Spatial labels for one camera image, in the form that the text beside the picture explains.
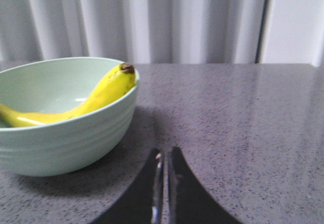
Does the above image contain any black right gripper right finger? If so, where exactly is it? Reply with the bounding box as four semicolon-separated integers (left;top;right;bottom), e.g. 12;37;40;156
168;147;240;223

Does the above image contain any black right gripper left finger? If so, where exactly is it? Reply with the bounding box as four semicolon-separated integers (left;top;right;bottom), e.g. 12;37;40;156
92;148;164;223

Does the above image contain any yellow banana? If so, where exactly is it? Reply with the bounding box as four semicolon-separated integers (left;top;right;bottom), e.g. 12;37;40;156
1;62;136;127

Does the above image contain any green ribbed bowl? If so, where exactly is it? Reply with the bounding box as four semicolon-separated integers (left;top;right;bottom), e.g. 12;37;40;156
1;57;138;176

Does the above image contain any white pleated curtain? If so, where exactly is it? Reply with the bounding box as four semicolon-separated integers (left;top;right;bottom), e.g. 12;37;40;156
1;0;323;68

